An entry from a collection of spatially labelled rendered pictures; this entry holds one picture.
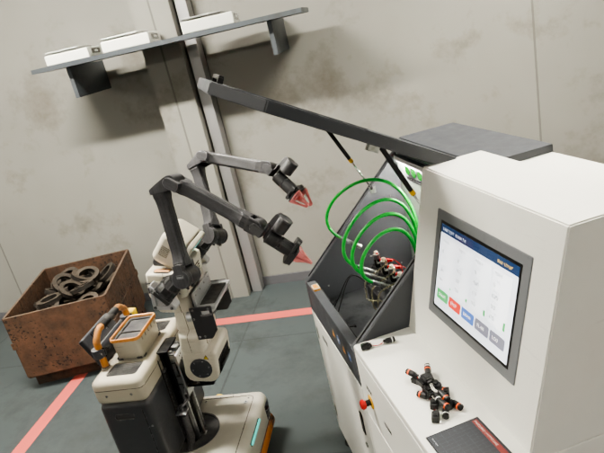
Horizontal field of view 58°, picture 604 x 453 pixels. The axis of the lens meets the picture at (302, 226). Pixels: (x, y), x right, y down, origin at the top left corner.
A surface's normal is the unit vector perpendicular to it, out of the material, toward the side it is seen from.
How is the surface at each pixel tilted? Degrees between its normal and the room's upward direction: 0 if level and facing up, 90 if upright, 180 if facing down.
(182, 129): 90
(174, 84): 90
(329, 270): 90
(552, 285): 76
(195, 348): 90
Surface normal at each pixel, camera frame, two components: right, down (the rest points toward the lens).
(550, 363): 0.25, 0.29
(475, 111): -0.13, 0.36
